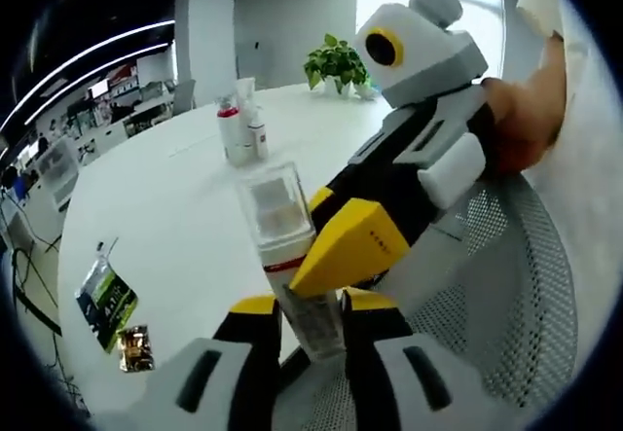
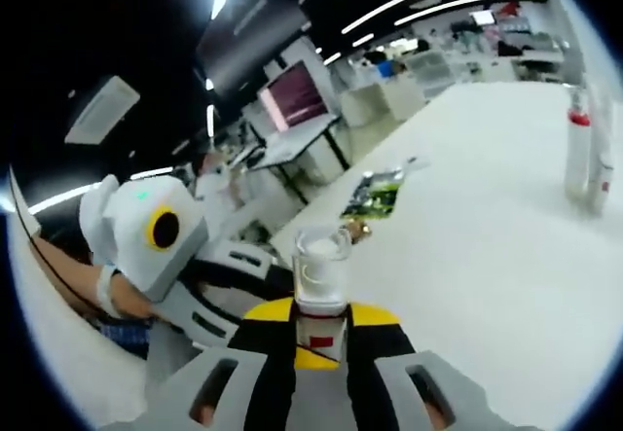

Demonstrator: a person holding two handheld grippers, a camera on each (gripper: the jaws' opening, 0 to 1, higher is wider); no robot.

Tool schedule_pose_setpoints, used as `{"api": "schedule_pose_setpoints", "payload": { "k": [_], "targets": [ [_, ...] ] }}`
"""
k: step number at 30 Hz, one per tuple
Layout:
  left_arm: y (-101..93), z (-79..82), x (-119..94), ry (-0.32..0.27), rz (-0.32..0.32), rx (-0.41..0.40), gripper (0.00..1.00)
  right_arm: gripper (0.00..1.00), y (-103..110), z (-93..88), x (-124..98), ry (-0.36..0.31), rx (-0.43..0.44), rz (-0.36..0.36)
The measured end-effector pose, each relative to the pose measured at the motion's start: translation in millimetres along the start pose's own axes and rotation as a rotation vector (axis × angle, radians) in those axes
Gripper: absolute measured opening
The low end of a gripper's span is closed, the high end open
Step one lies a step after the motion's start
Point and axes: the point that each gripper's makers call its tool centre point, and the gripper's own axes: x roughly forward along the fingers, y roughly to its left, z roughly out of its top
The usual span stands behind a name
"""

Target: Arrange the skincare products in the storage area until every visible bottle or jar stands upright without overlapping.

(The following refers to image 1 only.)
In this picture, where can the square white skincare bottle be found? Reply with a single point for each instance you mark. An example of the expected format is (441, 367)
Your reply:
(258, 144)

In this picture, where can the long white skincare tube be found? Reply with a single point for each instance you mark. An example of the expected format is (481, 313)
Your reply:
(245, 90)

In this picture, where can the person's white shirt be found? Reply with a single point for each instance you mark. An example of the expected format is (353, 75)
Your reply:
(584, 134)

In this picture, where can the green potted plant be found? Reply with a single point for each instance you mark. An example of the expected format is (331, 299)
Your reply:
(336, 61)

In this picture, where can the gold foil skincare sachet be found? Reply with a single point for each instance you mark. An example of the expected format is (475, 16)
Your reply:
(135, 348)

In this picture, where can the bright window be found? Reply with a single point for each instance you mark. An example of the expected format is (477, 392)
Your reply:
(487, 27)

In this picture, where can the red-collared white skincare bottle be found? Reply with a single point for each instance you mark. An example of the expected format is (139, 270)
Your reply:
(232, 139)

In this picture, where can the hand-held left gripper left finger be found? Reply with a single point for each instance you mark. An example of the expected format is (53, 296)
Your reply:
(248, 368)

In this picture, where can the person's right hand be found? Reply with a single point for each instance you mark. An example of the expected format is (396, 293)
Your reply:
(525, 124)

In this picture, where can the small teal white object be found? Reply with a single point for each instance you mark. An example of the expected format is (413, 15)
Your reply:
(367, 93)

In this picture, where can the white square pillar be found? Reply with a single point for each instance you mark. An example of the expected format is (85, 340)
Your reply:
(207, 37)

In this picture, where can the green skincare pouch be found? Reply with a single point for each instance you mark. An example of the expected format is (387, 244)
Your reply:
(107, 299)

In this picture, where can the clear-capped white skincare bottle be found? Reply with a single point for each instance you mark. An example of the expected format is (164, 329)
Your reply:
(277, 207)

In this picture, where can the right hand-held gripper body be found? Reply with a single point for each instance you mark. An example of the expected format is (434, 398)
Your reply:
(428, 61)

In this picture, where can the white glass-front cabinet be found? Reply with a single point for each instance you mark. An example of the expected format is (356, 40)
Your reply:
(58, 173)

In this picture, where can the grey chair back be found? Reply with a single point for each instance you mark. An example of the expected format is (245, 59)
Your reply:
(184, 95)

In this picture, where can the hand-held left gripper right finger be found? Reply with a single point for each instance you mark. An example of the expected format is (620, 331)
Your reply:
(375, 368)

